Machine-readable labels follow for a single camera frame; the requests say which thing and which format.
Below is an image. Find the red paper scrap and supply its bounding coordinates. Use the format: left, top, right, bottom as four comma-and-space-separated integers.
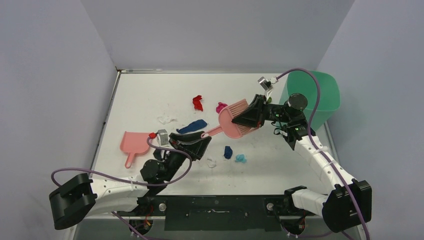
192, 95, 204, 112

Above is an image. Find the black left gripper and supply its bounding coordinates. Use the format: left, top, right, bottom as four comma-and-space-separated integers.
162, 131, 211, 182

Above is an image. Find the small dark blue paper scrap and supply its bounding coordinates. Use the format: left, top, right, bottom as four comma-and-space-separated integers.
223, 145, 233, 160

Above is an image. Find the green plastic waste bin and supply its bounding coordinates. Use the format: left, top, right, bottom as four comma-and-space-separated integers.
279, 70, 341, 131

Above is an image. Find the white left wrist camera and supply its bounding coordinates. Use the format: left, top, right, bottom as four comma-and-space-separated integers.
156, 129, 169, 147

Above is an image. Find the light blue paper scrap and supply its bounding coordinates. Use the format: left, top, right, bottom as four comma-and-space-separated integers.
234, 154, 247, 163

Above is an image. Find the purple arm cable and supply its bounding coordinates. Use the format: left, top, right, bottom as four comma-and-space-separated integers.
276, 67, 371, 240
50, 137, 193, 240

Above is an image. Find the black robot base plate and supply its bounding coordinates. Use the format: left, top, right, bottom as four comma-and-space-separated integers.
119, 194, 313, 232

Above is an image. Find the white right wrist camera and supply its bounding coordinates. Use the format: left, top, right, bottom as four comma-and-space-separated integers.
257, 76, 273, 91

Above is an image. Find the pink dustpan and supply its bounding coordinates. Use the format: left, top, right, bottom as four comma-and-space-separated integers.
119, 131, 150, 169

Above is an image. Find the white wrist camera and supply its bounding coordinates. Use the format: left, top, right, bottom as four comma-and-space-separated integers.
257, 76, 273, 91
156, 129, 169, 147

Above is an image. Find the long dark blue paper scrap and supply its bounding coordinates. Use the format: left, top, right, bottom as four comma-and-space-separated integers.
176, 119, 208, 135

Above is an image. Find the white paper scrap front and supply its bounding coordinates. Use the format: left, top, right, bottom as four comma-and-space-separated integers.
206, 158, 217, 169

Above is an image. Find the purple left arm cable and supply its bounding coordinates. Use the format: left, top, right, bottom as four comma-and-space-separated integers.
50, 137, 193, 240

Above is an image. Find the magenta paper scrap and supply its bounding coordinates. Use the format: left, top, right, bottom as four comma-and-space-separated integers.
215, 102, 228, 114

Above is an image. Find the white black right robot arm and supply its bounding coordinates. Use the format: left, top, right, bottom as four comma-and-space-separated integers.
232, 93, 372, 233

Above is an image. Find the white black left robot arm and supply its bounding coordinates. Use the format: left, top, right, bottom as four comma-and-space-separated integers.
48, 131, 212, 230

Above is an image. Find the white paper scrap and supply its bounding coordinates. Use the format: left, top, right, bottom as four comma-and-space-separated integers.
206, 158, 217, 169
157, 116, 178, 125

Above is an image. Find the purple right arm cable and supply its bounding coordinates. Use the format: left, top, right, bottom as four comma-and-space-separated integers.
276, 67, 371, 240

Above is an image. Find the pink hand broom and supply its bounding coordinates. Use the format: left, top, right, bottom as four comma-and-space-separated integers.
200, 98, 258, 140

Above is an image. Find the white paper scrap left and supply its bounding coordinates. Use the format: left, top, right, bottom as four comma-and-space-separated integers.
157, 116, 178, 125

